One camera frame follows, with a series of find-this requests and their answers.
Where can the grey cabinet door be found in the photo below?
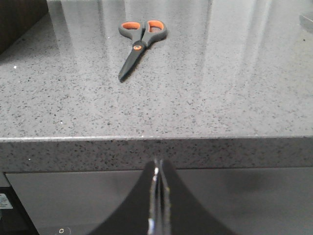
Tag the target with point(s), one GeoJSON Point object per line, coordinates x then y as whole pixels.
{"type": "Point", "coordinates": [266, 201]}

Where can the dark wooden drawer cabinet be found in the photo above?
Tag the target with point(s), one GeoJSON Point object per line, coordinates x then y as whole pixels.
{"type": "Point", "coordinates": [16, 17]}

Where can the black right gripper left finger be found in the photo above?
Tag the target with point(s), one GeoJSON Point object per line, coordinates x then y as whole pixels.
{"type": "Point", "coordinates": [136, 215]}

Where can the white QR code sticker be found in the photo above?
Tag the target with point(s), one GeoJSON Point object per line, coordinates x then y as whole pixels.
{"type": "Point", "coordinates": [4, 202]}

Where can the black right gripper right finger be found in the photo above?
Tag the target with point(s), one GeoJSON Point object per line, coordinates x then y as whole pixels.
{"type": "Point", "coordinates": [181, 212]}

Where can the grey orange scissors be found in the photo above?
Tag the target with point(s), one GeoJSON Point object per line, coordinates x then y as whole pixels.
{"type": "Point", "coordinates": [142, 36]}

